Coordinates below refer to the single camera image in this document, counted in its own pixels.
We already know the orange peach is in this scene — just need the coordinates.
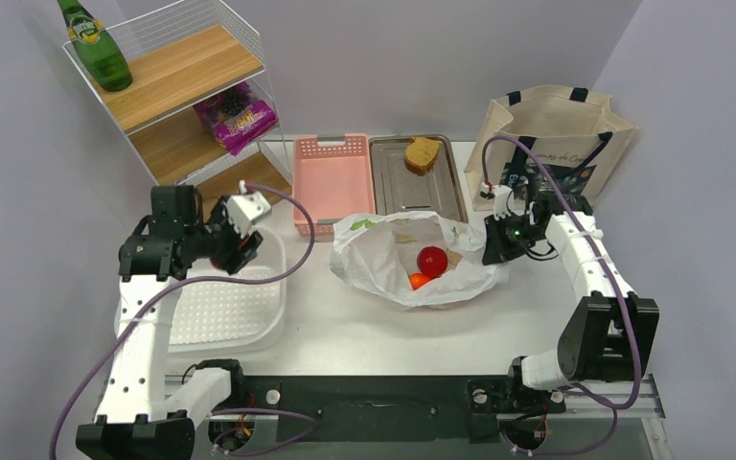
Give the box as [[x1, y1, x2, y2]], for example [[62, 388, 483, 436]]
[[408, 272, 431, 290]]

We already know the stainless steel tray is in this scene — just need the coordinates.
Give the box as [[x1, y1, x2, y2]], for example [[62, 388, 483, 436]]
[[369, 134, 468, 222]]

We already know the green glass bottle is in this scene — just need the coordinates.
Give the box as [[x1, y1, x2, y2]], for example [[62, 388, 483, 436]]
[[57, 0, 133, 92]]

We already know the pink plastic basket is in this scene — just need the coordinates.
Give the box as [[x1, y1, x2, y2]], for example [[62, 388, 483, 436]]
[[292, 133, 376, 241]]

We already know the beige canvas tote bag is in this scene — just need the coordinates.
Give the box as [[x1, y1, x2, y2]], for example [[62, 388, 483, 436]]
[[465, 85, 638, 212]]

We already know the white plastic grocery bag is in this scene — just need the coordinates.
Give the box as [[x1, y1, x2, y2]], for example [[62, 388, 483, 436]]
[[330, 211, 510, 311]]

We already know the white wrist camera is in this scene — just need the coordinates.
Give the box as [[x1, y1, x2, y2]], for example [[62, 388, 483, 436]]
[[222, 180, 272, 238], [479, 183, 515, 219]]

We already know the white plastic basin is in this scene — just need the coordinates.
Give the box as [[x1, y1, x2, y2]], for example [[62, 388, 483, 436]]
[[162, 226, 288, 357]]

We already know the red pomegranate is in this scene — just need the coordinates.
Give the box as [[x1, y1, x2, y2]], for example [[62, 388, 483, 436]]
[[417, 246, 449, 279]]

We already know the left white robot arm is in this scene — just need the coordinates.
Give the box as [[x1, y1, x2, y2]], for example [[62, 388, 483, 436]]
[[76, 185, 271, 459]]

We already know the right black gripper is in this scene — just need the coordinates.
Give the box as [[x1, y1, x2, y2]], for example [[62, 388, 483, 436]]
[[484, 211, 545, 266]]

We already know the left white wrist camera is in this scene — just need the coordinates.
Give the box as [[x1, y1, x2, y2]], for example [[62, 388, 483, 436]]
[[222, 180, 272, 238]]

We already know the white wire wooden shelf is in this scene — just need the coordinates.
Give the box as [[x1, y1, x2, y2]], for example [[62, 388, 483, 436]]
[[63, 1, 292, 198]]

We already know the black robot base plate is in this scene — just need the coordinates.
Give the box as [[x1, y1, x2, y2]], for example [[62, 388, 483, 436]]
[[201, 375, 566, 454]]

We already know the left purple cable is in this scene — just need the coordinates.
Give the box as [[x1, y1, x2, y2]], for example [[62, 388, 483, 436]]
[[47, 182, 316, 460]]

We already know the purple snack packet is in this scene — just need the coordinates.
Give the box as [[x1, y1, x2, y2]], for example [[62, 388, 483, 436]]
[[193, 82, 279, 156]]

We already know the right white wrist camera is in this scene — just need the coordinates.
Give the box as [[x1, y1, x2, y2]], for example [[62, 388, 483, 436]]
[[479, 183, 515, 219]]

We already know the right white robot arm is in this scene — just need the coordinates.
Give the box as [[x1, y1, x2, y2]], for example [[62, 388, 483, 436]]
[[482, 185, 659, 411]]

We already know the brown bread slice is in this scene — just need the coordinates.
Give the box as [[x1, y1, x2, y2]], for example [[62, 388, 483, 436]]
[[403, 137, 440, 175]]

